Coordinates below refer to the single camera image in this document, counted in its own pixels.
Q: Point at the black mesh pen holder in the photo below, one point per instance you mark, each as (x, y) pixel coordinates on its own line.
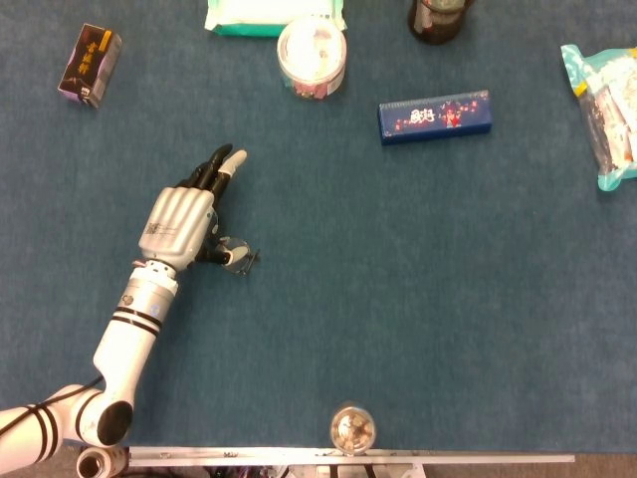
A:
(438, 25)

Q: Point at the clear jar of colourful clips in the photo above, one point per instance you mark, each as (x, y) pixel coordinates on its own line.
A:
(311, 50)

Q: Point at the green white wet wipes pack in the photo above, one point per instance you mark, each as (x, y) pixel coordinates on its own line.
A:
(249, 17)

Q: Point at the black box with gold text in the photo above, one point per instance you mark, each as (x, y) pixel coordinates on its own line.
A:
(89, 65)

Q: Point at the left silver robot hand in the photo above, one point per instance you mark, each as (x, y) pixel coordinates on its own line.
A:
(174, 224)

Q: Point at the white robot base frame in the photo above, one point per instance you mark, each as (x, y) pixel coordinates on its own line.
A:
(318, 472)

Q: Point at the thin black framed eyeglasses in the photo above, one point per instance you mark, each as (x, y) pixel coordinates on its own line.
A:
(243, 251)

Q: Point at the teal clear snack bag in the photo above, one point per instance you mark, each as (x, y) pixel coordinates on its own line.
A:
(612, 109)

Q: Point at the long blue printed box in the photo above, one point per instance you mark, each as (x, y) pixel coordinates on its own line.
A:
(435, 119)

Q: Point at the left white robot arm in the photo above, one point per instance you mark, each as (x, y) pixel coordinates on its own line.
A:
(124, 348)

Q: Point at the brown tape roll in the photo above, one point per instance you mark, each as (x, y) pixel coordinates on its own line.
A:
(97, 463)

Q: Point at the aluminium table edge rail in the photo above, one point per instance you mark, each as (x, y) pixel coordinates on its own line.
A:
(249, 455)

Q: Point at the round clear jar silver lid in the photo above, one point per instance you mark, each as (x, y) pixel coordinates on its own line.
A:
(353, 430)

